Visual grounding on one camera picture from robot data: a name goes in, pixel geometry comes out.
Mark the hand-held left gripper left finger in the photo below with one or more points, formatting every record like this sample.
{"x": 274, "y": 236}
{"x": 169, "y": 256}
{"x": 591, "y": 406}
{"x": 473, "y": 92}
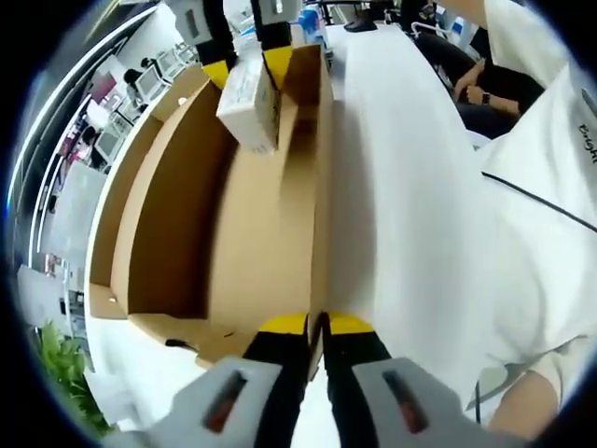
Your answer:
{"x": 224, "y": 401}

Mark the green potted plant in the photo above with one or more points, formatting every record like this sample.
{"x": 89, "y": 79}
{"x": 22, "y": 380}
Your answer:
{"x": 70, "y": 368}

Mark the white medicine carton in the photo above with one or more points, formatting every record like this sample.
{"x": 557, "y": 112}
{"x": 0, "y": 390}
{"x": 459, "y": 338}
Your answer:
{"x": 247, "y": 116}

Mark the person's white shirt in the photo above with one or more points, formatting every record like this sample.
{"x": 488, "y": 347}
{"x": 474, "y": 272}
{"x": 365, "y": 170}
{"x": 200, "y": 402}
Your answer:
{"x": 527, "y": 280}

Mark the brown cardboard shoe box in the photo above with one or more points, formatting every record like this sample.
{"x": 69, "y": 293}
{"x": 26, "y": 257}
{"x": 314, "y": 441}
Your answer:
{"x": 261, "y": 233}

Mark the black rounded object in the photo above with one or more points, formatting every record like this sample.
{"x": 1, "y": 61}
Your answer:
{"x": 360, "y": 26}

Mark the black frame desk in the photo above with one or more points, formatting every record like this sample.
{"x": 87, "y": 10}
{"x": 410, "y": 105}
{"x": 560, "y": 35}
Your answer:
{"x": 359, "y": 4}

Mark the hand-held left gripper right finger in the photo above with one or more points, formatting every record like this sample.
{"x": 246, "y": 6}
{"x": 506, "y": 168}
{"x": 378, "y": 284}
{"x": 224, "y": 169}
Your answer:
{"x": 406, "y": 401}

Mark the white swivel armchair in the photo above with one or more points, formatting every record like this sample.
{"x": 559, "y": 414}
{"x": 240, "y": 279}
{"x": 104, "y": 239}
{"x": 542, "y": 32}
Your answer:
{"x": 434, "y": 32}

